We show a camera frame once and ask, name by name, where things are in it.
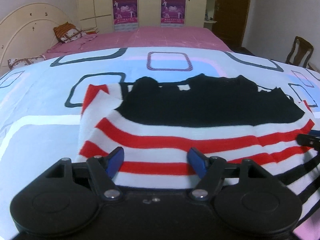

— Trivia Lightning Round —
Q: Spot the dark wooden door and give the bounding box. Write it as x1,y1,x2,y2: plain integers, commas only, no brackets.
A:
211,0,253,49

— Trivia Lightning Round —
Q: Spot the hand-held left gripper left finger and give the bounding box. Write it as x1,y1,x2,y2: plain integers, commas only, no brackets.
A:
37,147,125,202

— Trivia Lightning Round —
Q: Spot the patterned light blue blanket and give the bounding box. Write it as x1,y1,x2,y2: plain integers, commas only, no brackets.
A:
0,47,320,240

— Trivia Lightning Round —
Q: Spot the cream corner shelf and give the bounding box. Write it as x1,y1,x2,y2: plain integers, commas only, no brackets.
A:
204,0,220,29

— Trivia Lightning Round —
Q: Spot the orange patterned pillow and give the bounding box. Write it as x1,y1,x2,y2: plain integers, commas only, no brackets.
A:
53,22,87,43

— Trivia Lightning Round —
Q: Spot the cream arched headboard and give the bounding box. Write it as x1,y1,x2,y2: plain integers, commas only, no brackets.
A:
0,3,80,77

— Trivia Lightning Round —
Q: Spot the pink bed sheet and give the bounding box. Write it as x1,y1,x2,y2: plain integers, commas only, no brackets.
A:
41,26,232,55

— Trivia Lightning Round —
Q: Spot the striped cartoon print sweater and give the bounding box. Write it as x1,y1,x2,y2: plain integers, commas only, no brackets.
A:
75,74,320,228

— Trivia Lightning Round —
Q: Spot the white floral pillow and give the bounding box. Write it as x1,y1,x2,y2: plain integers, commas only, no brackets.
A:
7,56,45,70

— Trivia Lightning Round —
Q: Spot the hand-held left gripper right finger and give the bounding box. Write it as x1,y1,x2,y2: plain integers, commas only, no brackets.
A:
187,147,277,202

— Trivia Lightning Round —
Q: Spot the wooden chair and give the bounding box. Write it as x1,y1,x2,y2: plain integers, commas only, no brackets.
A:
285,36,314,68

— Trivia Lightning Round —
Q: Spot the purple wall poster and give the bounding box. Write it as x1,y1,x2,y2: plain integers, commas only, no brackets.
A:
112,0,139,32
161,0,186,28

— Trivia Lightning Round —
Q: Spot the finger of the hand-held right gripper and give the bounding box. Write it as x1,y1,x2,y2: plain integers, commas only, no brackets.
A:
296,129,320,152

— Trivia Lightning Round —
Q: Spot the cream wardrobe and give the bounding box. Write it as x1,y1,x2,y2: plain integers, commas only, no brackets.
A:
76,0,209,33

